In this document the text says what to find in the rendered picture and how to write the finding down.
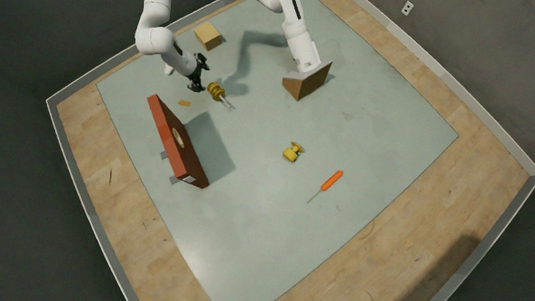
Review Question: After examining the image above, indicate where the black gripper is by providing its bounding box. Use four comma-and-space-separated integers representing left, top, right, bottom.
184, 53, 210, 93

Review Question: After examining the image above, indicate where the yellow door knob with grey spindle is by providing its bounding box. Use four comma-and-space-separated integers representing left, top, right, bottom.
207, 82, 231, 108

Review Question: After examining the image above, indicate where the orange-handled screwdriver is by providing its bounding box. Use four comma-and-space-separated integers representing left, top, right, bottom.
307, 171, 343, 203

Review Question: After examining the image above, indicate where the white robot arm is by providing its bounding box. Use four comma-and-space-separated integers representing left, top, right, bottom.
135, 0, 321, 75

